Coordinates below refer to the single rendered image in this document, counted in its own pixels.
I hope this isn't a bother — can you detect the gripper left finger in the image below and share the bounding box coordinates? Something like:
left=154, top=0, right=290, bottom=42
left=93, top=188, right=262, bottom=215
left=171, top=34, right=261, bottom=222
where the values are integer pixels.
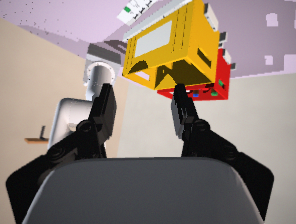
left=6, top=83, right=117, bottom=224

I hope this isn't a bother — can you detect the white paper pick list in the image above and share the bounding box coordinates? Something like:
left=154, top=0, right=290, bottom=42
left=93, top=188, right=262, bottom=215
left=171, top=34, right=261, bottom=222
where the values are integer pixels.
left=117, top=0, right=157, bottom=26

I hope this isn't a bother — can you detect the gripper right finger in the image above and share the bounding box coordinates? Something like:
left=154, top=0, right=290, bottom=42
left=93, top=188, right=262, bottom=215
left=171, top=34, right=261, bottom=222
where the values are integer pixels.
left=171, top=83, right=274, bottom=222

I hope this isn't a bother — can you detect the blue bottle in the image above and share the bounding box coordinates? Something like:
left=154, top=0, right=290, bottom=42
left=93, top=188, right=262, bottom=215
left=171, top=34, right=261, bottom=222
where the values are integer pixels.
left=193, top=89, right=201, bottom=97

